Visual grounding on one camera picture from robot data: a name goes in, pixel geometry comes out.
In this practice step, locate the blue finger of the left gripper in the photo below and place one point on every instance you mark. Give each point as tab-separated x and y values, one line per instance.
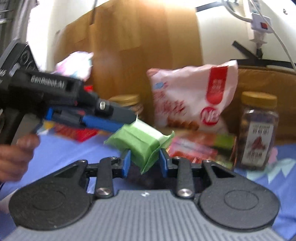
77	118

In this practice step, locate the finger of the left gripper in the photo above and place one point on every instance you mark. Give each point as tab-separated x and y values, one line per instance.
110	113

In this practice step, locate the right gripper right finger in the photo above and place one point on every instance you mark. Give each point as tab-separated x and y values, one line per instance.
191	178

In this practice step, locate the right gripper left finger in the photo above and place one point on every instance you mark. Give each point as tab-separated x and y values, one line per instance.
106	170

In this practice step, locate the light green pack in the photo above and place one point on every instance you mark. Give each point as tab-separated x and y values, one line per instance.
143	140

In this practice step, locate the pink white milk carton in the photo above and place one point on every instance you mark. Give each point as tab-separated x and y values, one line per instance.
194	152

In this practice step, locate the person's left hand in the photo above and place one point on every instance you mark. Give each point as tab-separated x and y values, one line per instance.
14	159

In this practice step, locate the cashew jar gold lid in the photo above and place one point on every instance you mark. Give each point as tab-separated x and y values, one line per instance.
130	101

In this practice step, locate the red gift box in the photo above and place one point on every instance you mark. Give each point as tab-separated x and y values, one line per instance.
75	134

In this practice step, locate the white pastel plush toy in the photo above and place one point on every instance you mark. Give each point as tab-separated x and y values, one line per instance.
77	65

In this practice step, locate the black sheep print box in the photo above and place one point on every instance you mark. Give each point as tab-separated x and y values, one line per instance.
224	143

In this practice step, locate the blue patterned bedsheet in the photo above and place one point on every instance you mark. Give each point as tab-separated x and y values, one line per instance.
56	152

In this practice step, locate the wooden headboard panel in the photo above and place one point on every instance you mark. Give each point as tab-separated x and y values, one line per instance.
127	39

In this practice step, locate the pink twisted dough snack bag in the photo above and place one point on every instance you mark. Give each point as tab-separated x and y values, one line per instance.
193	97

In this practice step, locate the dark nut jar gold lid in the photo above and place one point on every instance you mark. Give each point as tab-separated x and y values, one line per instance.
257	129

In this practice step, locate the brown woven mat cushion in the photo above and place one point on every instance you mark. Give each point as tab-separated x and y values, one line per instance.
280	83

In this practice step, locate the white power strip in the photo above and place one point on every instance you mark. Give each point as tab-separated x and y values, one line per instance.
259	27

